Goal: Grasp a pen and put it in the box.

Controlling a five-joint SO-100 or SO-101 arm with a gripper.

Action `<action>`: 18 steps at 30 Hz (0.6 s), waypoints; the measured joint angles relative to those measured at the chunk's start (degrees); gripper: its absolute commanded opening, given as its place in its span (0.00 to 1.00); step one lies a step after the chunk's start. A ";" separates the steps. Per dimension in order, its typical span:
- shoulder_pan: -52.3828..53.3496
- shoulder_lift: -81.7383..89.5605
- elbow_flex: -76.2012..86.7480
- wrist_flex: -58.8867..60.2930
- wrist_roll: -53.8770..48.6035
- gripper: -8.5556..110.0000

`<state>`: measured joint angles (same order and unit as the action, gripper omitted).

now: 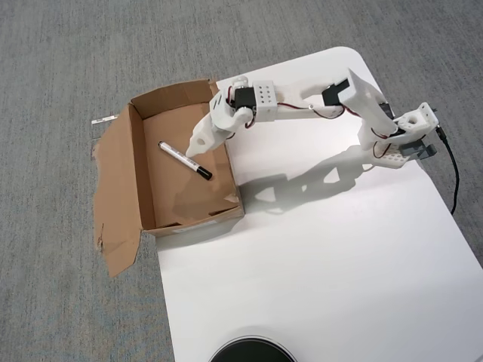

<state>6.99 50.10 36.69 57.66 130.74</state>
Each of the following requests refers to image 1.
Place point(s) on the open brown cardboard box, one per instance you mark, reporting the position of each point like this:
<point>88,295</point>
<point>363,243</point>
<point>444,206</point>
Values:
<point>181,196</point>

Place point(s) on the white marker pen black cap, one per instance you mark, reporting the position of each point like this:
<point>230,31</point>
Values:
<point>181,158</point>

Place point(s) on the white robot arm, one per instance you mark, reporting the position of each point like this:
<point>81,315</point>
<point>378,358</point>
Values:
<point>294,102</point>

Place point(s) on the black round object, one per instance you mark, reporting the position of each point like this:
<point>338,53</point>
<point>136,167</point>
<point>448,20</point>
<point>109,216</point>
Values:
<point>251,350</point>

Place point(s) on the grey table clamp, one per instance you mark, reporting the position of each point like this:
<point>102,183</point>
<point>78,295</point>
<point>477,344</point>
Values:
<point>419,150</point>

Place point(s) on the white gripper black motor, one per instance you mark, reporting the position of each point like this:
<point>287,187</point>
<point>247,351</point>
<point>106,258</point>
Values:
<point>202,139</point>

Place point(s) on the white strip on carpet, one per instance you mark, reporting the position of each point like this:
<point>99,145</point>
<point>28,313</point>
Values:
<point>105,120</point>

